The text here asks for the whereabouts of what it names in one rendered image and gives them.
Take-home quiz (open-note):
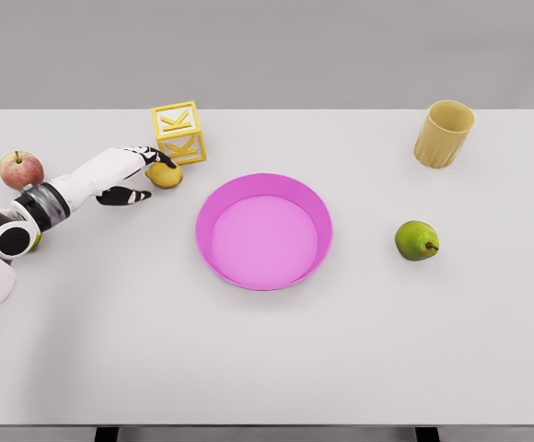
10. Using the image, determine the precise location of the red apple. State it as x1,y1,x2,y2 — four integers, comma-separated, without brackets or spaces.
0,150,45,191

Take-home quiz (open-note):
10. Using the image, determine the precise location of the yellow letter K block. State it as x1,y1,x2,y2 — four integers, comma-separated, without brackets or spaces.
150,99,208,167

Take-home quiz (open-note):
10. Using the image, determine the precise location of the green pear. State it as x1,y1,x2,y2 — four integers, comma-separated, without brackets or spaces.
394,220,440,263

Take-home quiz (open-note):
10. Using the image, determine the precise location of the beige ribbed cup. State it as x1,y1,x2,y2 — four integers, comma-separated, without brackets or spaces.
413,99,477,169

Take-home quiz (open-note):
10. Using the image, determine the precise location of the pink round plate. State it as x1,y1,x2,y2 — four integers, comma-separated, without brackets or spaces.
195,172,334,292

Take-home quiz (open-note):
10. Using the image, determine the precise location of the yellow lemon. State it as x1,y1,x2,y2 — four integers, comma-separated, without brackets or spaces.
145,161,184,190

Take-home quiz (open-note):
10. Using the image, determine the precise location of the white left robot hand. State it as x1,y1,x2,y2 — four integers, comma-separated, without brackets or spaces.
87,145,178,207

